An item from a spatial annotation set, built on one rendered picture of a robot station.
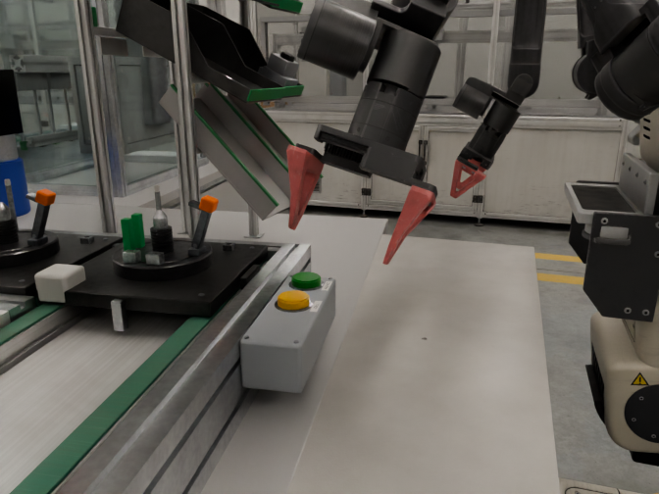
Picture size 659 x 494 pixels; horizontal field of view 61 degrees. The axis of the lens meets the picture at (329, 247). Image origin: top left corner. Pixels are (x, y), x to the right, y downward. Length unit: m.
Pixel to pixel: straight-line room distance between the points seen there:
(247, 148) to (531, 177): 3.82
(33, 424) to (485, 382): 0.51
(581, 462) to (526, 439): 1.49
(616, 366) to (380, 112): 0.63
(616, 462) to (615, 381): 1.21
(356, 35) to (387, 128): 0.09
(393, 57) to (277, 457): 0.41
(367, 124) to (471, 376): 0.39
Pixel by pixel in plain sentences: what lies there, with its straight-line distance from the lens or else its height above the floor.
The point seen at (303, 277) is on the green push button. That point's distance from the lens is 0.76.
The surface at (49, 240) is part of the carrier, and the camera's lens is 0.96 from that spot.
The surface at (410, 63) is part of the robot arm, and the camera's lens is 0.53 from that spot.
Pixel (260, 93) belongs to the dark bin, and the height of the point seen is 1.20.
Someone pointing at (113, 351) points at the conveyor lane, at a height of 0.92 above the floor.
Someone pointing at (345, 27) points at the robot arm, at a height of 1.27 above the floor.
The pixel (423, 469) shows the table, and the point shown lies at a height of 0.86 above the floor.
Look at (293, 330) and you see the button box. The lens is 0.64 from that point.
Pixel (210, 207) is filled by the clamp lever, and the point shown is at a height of 1.06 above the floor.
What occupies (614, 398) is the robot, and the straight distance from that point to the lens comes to 1.03.
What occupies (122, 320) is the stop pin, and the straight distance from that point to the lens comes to 0.75.
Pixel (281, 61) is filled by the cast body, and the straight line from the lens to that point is 1.17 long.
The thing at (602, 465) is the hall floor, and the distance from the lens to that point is 2.18.
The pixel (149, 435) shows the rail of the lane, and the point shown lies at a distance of 0.50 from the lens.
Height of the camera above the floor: 1.24
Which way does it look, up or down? 17 degrees down
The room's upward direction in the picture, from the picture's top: straight up
